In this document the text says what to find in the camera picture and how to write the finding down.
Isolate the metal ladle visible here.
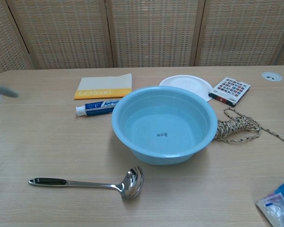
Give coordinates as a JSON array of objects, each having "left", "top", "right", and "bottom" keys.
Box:
[{"left": 27, "top": 166, "right": 144, "bottom": 201}]

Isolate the blue plastic package bag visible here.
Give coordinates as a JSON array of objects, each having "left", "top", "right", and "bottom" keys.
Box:
[{"left": 255, "top": 178, "right": 284, "bottom": 227}]

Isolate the bundled speckled rope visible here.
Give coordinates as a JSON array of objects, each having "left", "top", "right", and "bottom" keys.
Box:
[{"left": 214, "top": 107, "right": 284, "bottom": 150}]

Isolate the blue white toothpaste tube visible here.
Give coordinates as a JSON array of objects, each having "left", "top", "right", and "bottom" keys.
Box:
[{"left": 75, "top": 99, "right": 120, "bottom": 117}]

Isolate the white paper plate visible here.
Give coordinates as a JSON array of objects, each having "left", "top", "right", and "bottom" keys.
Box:
[{"left": 159, "top": 74, "right": 213, "bottom": 103}]

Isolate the round table cable grommet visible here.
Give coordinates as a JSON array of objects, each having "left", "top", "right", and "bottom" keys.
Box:
[{"left": 261, "top": 71, "right": 284, "bottom": 82}]

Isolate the white yellow Lexicon book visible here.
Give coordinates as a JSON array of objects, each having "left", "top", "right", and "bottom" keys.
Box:
[{"left": 73, "top": 73, "right": 133, "bottom": 100}]

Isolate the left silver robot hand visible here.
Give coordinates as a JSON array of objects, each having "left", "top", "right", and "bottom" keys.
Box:
[{"left": 0, "top": 84, "right": 20, "bottom": 98}]

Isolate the light blue bowl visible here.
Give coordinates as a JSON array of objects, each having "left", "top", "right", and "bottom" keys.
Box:
[{"left": 111, "top": 86, "right": 218, "bottom": 166}]

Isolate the woven wooden folding screen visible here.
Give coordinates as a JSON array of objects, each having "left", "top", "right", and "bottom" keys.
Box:
[{"left": 0, "top": 0, "right": 284, "bottom": 76}]

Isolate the colourful picture card box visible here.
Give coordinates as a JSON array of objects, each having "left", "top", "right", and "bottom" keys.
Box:
[{"left": 208, "top": 77, "right": 251, "bottom": 107}]

